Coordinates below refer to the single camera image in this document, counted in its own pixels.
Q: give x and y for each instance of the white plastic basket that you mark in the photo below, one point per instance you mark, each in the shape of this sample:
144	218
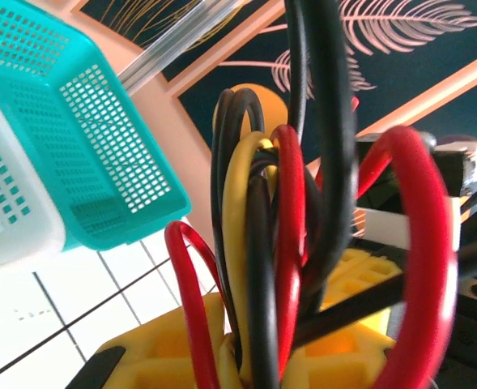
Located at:
11	227

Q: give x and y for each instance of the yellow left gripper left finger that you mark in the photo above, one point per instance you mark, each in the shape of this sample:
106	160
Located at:
161	356

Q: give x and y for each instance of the teal plastic basket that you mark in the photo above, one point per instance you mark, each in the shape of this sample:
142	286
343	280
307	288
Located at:
39	101

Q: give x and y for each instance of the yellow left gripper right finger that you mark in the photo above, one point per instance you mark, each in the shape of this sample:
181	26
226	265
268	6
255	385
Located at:
335	360

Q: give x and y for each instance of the aluminium frame post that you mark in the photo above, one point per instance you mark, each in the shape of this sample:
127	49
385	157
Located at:
161	56

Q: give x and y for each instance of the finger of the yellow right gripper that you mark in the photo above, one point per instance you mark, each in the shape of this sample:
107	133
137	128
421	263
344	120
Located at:
367	271

